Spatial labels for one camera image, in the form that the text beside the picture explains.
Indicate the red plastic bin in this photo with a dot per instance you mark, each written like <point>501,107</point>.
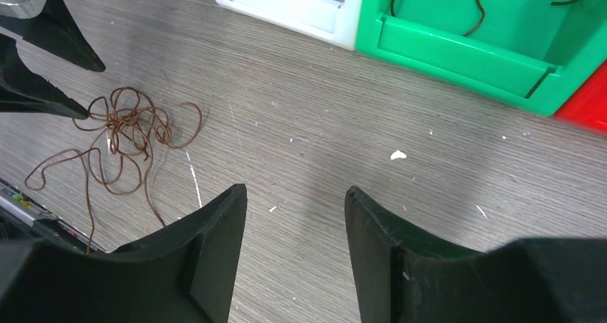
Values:
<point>586,108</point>

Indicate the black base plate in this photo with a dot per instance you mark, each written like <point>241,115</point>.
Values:
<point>23,218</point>

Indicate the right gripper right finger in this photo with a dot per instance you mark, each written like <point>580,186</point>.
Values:
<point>403,273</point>

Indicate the green plastic bin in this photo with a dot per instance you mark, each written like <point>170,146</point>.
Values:
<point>530,54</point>

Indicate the white plastic bin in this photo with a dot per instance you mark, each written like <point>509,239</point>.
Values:
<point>333,21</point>

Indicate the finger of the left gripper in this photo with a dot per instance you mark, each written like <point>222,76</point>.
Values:
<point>24,91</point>
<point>55,31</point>

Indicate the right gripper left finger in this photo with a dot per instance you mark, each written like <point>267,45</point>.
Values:
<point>184,272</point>

